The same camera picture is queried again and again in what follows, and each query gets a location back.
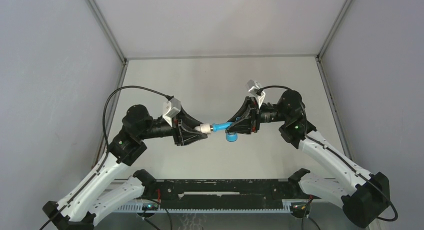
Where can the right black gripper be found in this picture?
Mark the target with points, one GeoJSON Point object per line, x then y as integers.
{"type": "Point", "coordinates": [247, 119]}

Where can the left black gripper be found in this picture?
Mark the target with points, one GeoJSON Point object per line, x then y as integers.
{"type": "Point", "coordinates": [183, 130]}

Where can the blue plastic water faucet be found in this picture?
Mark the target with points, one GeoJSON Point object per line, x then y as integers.
{"type": "Point", "coordinates": [229, 136]}

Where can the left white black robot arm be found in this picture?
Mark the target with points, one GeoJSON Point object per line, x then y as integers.
{"type": "Point", "coordinates": [87, 204]}

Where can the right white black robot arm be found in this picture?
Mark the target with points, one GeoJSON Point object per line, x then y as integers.
{"type": "Point", "coordinates": [362, 195]}

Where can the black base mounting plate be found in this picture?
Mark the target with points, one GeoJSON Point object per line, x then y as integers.
{"type": "Point", "coordinates": [219, 201]}

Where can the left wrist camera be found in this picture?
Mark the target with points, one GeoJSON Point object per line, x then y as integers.
{"type": "Point", "coordinates": [170, 109]}

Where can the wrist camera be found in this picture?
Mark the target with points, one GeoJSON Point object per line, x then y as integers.
{"type": "Point", "coordinates": [255, 89]}
{"type": "Point", "coordinates": [170, 109]}

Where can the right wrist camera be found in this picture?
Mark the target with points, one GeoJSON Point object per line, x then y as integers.
{"type": "Point", "coordinates": [255, 89]}

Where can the aluminium frame rail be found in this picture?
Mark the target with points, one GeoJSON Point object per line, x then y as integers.
{"type": "Point", "coordinates": [244, 189]}

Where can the white slotted cable duct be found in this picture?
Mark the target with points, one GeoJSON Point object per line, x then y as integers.
{"type": "Point", "coordinates": [149, 207]}

